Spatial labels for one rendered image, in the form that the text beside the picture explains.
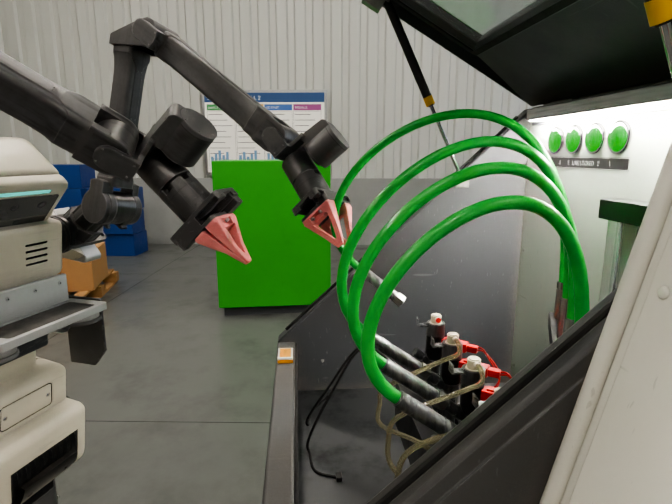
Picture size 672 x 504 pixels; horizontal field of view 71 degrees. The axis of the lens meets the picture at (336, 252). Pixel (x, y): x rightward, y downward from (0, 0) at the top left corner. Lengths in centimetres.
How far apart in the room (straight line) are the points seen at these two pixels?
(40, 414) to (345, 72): 648
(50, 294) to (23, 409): 24
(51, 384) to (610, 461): 109
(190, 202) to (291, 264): 334
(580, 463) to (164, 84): 744
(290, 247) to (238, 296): 60
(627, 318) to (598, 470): 11
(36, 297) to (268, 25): 655
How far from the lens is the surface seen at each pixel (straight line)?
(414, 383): 60
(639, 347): 39
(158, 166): 71
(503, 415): 43
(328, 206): 81
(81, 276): 482
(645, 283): 41
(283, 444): 73
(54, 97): 70
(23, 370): 123
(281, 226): 395
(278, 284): 405
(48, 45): 840
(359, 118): 715
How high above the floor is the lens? 136
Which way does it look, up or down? 12 degrees down
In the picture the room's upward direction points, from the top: straight up
